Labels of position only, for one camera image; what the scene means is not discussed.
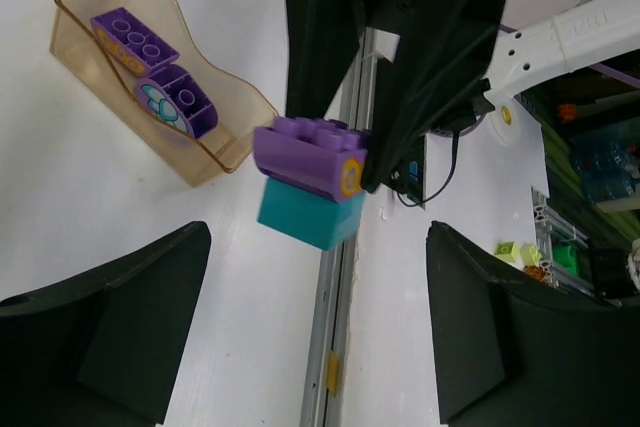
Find small teal lego brick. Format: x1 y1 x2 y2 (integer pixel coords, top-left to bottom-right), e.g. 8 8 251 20
258 179 366 251

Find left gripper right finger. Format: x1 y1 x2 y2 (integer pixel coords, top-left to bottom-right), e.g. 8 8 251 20
426 221 639 426

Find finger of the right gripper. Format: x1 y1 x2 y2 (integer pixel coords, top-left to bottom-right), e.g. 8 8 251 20
285 0 363 118
362 0 506 193

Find purple curved lego piece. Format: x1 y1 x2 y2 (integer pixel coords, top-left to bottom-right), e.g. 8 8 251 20
135 63 218 139

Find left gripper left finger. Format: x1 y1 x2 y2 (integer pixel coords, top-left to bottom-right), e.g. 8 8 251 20
1 221 211 426

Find purple lego brick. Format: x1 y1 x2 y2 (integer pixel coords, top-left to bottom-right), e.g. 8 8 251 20
91 7 180 77

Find purple rounded printed lego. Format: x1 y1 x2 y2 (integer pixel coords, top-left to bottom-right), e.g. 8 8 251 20
253 117 369 202

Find aluminium rail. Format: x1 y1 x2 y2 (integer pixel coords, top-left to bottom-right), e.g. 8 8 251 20
531 189 639 305
299 28 378 426

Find aluminium rail front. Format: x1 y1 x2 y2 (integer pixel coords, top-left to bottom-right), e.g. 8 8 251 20
299 28 378 426

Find amber translucent container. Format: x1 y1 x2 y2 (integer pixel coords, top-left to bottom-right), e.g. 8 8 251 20
50 0 277 186

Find green yellow lego pile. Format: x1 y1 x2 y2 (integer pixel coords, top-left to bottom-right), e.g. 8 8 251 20
493 241 579 288

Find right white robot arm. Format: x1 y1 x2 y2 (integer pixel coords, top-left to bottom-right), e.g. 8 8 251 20
286 0 639 192

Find blue water bottles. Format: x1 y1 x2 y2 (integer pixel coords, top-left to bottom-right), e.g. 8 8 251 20
570 117 639 213

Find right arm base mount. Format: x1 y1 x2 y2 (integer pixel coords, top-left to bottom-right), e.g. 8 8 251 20
389 131 461 211

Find aluminium rail right side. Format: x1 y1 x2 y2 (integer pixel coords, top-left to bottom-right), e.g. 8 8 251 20
531 189 639 305

